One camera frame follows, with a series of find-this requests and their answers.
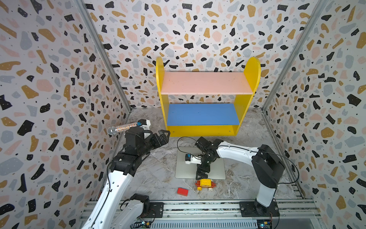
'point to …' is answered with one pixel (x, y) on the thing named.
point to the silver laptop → (185, 171)
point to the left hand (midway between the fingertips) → (165, 134)
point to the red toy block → (182, 192)
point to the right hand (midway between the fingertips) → (197, 171)
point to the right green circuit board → (264, 224)
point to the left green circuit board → (141, 224)
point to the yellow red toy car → (207, 183)
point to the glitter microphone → (113, 130)
